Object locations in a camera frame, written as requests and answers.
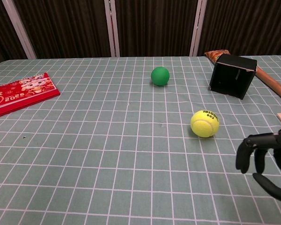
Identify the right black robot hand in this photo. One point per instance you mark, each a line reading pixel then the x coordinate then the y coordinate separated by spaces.
pixel 263 140

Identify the yellow tennis ball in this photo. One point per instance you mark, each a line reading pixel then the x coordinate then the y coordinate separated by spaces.
pixel 204 123

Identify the black box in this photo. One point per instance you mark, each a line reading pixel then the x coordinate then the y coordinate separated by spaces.
pixel 231 77

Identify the green ball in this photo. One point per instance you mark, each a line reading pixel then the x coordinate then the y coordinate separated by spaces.
pixel 160 76

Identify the wooden rolling pin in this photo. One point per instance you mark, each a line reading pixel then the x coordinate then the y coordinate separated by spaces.
pixel 272 84

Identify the orange patterned snack bag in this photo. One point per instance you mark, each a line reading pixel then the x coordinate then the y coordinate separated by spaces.
pixel 216 54

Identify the green checked tablecloth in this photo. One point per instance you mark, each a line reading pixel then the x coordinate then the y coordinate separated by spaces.
pixel 107 152

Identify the red calendar booklet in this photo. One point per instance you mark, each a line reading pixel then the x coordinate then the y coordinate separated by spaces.
pixel 21 93

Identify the white partition post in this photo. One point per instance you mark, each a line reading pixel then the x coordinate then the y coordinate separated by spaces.
pixel 112 28
pixel 19 29
pixel 197 28

